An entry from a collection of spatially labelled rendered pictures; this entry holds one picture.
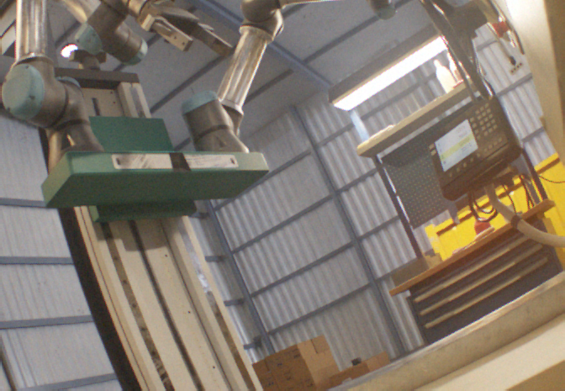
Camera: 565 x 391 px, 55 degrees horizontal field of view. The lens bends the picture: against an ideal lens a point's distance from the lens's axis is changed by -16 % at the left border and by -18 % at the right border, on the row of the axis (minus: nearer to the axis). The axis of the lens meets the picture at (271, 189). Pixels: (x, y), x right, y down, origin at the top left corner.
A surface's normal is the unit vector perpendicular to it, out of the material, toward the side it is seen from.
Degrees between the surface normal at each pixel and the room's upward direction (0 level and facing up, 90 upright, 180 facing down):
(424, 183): 90
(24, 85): 97
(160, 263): 90
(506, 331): 90
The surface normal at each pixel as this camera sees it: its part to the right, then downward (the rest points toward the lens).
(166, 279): 0.67, -0.48
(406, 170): -0.54, -0.04
